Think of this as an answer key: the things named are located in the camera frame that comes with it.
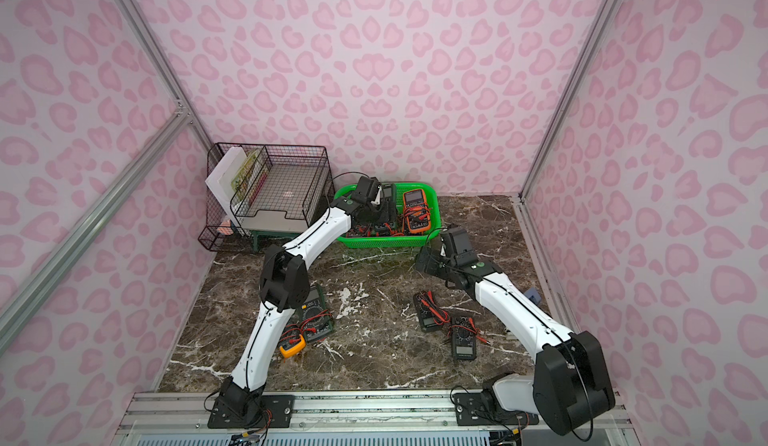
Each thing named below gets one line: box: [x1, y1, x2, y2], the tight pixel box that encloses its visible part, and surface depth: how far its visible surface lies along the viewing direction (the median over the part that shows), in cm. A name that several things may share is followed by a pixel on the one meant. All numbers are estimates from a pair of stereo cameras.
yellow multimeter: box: [279, 325, 306, 359], surface depth 82 cm
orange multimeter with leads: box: [403, 189, 431, 232], surface depth 103 cm
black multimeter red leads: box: [413, 290, 451, 332], surface depth 88 cm
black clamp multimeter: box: [452, 316, 477, 360], surface depth 83 cm
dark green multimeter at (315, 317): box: [297, 283, 335, 342], surface depth 86 cm
